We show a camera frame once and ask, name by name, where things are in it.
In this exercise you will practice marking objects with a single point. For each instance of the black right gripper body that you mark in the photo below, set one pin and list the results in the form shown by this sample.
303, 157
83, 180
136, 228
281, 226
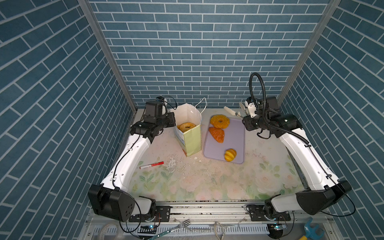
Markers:
257, 122

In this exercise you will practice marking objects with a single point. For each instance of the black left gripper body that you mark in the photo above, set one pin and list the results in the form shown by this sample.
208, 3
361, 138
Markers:
167, 121

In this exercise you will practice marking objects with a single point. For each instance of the floral paper bag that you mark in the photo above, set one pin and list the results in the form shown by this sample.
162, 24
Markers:
188, 126

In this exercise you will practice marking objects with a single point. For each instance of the metal tongs with white tips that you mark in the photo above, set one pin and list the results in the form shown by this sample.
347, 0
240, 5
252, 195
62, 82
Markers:
237, 114

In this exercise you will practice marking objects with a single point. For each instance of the orange ring bread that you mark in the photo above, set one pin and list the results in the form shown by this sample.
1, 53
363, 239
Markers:
220, 121

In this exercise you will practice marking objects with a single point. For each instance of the dark orange crusty bread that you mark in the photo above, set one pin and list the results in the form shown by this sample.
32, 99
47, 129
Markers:
218, 134

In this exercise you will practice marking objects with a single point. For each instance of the striped yellow bun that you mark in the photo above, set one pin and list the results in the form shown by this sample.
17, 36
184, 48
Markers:
230, 155

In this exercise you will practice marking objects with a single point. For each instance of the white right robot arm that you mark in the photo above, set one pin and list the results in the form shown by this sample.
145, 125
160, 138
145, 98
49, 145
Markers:
322, 187

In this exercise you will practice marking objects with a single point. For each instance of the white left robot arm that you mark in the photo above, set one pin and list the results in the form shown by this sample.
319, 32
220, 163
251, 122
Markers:
111, 197

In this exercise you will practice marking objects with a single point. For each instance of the lilac plastic tray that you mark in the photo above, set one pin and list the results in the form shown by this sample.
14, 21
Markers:
234, 139

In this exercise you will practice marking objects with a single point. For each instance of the red white marker pen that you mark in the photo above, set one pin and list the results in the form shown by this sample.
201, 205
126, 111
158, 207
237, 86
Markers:
151, 165

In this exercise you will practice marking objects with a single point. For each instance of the metal fork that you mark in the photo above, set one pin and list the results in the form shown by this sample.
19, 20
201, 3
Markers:
180, 226

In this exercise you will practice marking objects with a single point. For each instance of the blue toy wrench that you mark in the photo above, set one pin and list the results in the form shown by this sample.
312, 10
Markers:
313, 233

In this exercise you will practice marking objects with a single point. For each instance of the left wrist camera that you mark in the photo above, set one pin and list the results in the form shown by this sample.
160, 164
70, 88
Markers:
155, 110

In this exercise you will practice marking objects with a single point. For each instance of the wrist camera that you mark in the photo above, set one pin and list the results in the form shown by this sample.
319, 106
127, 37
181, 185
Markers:
155, 110
256, 109

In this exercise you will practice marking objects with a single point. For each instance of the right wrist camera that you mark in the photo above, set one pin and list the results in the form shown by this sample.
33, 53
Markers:
256, 109

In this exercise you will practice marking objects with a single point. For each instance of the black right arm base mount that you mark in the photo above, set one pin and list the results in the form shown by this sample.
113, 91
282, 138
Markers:
259, 213

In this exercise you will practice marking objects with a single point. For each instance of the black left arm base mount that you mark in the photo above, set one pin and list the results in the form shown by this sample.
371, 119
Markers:
156, 214

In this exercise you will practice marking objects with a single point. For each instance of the aluminium corner post left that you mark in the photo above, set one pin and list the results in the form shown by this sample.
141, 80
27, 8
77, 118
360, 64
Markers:
93, 22

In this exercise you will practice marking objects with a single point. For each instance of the aluminium corner post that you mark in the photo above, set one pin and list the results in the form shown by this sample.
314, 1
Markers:
318, 30
93, 22

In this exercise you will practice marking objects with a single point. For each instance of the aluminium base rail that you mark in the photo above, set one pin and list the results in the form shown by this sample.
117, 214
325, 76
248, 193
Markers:
209, 220

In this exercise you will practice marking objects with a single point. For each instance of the aluminium corner post right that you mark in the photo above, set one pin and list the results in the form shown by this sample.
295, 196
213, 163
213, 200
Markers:
318, 30

